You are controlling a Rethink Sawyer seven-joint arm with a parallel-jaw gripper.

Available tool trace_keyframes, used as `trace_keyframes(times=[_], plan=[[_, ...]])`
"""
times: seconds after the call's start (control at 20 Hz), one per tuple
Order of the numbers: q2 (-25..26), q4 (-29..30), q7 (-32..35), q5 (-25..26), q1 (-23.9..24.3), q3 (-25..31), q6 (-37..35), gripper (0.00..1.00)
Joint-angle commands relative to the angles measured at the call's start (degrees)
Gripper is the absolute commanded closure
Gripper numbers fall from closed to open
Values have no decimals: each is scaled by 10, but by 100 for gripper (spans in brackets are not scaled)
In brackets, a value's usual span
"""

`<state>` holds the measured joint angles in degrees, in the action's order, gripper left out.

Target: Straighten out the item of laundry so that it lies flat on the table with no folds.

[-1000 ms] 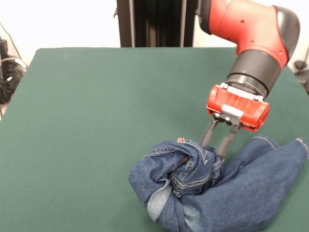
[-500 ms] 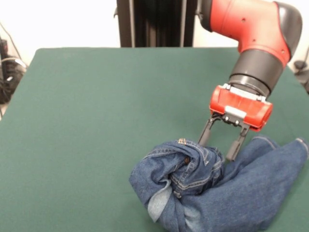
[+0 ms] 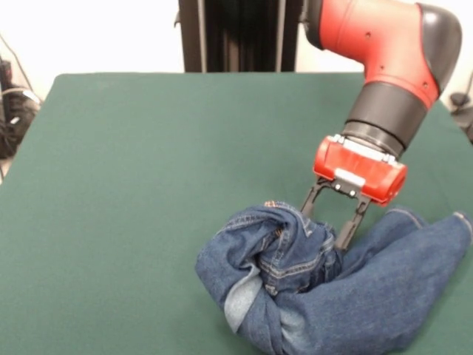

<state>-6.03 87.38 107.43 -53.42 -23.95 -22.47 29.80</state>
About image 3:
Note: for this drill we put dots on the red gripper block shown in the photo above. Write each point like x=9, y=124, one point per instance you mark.
x=362, y=174

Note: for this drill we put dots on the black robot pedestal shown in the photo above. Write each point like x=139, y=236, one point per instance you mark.
x=240, y=37

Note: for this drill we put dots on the blue denim jeans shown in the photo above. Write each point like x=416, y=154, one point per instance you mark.
x=351, y=296

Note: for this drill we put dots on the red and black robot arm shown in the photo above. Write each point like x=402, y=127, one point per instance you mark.
x=380, y=44

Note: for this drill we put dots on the dark green table cloth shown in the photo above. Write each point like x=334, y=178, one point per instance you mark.
x=111, y=185

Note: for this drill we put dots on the black stand leg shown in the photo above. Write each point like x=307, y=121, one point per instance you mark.
x=458, y=99

